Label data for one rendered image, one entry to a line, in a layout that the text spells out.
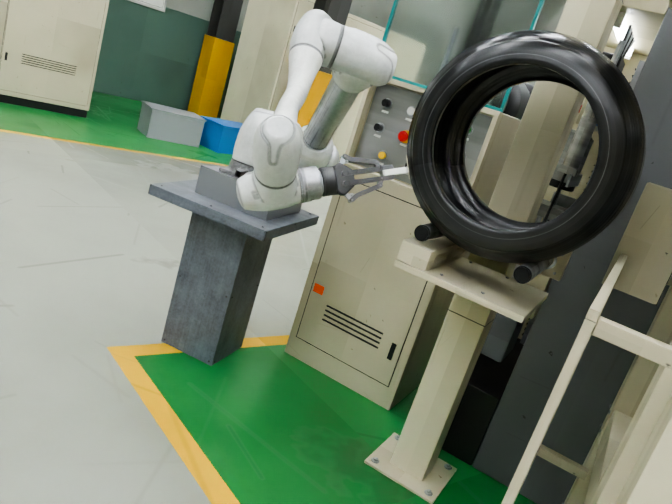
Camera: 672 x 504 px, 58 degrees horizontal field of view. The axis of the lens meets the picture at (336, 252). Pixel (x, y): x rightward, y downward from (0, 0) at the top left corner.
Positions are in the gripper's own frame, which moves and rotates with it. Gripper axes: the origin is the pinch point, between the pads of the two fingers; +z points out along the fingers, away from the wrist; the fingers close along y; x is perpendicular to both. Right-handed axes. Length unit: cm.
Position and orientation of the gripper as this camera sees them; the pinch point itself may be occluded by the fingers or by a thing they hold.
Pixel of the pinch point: (393, 171)
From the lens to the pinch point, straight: 162.2
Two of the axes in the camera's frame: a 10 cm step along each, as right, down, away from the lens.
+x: 2.3, -0.1, -9.7
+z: 9.6, -1.7, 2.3
